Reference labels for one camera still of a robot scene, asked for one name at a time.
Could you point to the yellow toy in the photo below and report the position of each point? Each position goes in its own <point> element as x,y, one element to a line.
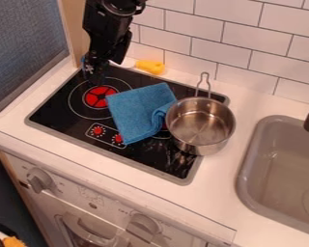
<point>150,66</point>

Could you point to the silver pot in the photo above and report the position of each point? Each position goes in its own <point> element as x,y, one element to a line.
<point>201,123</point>

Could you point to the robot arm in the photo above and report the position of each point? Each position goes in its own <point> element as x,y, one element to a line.
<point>106,19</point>

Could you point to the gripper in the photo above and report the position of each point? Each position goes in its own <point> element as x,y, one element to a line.
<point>94,67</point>

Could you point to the toy sink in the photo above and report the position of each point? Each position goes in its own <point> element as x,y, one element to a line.
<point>281,173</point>

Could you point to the toy stove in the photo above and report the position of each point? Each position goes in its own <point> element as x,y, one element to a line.
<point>118,119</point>

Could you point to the blue cloth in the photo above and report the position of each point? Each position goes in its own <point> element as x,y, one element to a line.
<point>137,111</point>

